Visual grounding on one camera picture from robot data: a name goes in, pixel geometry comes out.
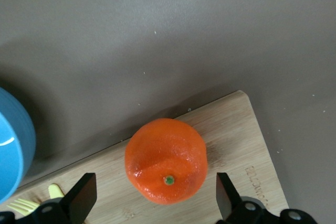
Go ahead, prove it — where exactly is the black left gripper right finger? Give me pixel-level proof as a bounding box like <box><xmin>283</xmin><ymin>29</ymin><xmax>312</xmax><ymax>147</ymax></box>
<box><xmin>216</xmin><ymin>172</ymin><xmax>318</xmax><ymax>224</ymax></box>

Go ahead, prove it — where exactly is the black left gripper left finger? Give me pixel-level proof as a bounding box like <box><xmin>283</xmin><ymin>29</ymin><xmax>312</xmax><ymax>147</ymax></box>
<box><xmin>0</xmin><ymin>173</ymin><xmax>98</xmax><ymax>224</ymax></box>

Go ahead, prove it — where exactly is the orange mandarin fruit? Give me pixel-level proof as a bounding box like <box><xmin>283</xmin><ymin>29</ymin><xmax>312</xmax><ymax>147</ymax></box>
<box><xmin>124</xmin><ymin>118</ymin><xmax>208</xmax><ymax>206</ymax></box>

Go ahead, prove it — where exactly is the yellow plastic knife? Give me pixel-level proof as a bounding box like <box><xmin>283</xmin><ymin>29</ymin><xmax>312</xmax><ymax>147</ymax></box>
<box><xmin>48</xmin><ymin>183</ymin><xmax>65</xmax><ymax>199</ymax></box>

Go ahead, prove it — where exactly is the yellow plastic fork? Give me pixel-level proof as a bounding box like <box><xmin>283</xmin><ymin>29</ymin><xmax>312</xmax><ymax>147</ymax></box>
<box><xmin>6</xmin><ymin>198</ymin><xmax>40</xmax><ymax>216</ymax></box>

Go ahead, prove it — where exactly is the wooden cutting board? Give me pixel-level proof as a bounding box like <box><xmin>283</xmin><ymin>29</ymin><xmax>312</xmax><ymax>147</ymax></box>
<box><xmin>15</xmin><ymin>90</ymin><xmax>290</xmax><ymax>224</ymax></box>

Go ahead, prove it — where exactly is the blue bowl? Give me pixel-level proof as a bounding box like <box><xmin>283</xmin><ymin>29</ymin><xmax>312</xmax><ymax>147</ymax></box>
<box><xmin>0</xmin><ymin>87</ymin><xmax>37</xmax><ymax>205</ymax></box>

